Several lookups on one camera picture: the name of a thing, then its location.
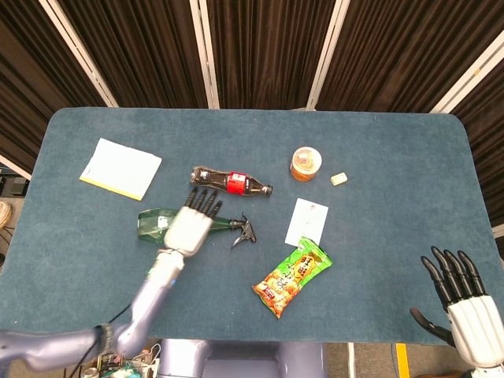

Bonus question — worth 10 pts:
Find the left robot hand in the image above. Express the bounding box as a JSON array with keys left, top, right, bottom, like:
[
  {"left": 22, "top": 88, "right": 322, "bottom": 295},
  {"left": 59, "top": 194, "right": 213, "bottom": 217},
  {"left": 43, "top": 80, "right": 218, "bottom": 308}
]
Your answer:
[{"left": 162, "top": 187, "right": 224, "bottom": 256}]

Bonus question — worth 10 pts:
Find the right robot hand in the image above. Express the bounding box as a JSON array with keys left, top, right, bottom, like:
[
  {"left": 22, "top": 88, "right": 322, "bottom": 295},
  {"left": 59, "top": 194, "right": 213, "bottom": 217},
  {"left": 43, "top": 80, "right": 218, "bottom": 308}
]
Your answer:
[{"left": 409, "top": 246, "right": 504, "bottom": 369}]

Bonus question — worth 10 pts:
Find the green spray bottle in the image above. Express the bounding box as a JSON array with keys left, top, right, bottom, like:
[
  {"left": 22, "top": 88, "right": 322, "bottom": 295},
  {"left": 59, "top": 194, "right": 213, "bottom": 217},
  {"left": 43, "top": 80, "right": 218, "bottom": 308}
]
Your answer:
[{"left": 136, "top": 208, "right": 258, "bottom": 249}]

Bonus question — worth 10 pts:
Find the cola bottle red label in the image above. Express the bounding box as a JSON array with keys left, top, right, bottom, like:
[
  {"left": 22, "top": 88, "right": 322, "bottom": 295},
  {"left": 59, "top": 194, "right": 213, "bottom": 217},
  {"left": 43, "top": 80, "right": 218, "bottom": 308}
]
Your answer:
[{"left": 190, "top": 166, "right": 274, "bottom": 197}]

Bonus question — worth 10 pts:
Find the white notepad yellow edge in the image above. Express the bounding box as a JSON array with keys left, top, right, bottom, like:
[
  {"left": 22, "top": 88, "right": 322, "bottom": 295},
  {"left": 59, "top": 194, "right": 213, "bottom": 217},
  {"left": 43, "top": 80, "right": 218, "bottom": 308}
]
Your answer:
[{"left": 79, "top": 137, "right": 163, "bottom": 202}]

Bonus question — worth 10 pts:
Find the green snack bag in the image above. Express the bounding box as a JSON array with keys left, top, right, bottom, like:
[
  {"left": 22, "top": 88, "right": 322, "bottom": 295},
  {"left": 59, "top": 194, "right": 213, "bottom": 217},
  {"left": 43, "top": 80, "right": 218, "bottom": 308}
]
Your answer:
[{"left": 252, "top": 236, "right": 334, "bottom": 319}]

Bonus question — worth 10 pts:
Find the white printed card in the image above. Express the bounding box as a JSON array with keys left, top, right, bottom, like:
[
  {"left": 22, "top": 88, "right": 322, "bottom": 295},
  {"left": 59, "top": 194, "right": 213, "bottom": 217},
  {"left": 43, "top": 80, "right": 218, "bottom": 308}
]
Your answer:
[{"left": 284, "top": 198, "right": 330, "bottom": 247}]

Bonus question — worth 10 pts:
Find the blue table mat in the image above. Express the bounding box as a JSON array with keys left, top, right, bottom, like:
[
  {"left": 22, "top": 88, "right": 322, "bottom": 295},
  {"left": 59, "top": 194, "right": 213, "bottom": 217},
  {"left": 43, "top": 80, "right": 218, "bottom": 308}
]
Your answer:
[{"left": 0, "top": 107, "right": 504, "bottom": 347}]

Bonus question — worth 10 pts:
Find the clear jar of rubber bands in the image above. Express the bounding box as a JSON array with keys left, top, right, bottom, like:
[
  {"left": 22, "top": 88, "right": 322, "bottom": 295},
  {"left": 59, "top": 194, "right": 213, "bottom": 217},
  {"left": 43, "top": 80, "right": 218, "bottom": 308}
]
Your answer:
[{"left": 290, "top": 146, "right": 323, "bottom": 183}]

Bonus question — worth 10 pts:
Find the robot torso base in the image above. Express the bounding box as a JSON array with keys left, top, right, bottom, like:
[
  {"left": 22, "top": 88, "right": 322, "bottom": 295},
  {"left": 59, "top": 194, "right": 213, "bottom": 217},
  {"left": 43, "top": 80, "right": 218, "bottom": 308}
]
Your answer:
[{"left": 156, "top": 338, "right": 328, "bottom": 378}]

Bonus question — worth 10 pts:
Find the electronics clutter on floor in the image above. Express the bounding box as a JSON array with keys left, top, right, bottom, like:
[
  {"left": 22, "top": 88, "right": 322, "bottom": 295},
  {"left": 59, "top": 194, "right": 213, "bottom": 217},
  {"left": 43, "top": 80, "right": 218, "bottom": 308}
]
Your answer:
[{"left": 80, "top": 342, "right": 162, "bottom": 378}]

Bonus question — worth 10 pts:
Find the black cable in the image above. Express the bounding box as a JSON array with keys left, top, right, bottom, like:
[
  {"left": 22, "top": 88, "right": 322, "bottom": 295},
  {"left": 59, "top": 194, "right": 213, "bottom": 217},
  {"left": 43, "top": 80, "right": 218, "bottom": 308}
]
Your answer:
[{"left": 78, "top": 302, "right": 133, "bottom": 378}]

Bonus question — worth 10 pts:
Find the white partition frame post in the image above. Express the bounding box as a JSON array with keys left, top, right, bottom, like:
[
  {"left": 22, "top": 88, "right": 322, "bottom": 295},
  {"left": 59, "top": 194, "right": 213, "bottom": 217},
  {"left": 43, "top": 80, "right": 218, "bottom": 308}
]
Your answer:
[
  {"left": 189, "top": 0, "right": 221, "bottom": 109},
  {"left": 430, "top": 29, "right": 504, "bottom": 114},
  {"left": 306, "top": 0, "right": 351, "bottom": 111},
  {"left": 38, "top": 0, "right": 119, "bottom": 108}
]

